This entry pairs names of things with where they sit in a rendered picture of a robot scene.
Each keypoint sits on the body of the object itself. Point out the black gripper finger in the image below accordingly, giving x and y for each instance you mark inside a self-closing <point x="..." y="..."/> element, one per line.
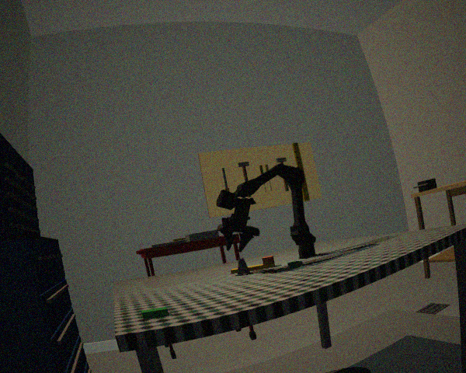
<point x="229" y="238"/>
<point x="244" y="240"/>

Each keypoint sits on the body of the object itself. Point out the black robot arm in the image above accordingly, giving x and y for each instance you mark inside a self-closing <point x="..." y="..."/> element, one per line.
<point x="295" y="179"/>

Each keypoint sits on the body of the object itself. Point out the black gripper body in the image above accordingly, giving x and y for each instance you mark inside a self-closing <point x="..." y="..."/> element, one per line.
<point x="249" y="230"/>

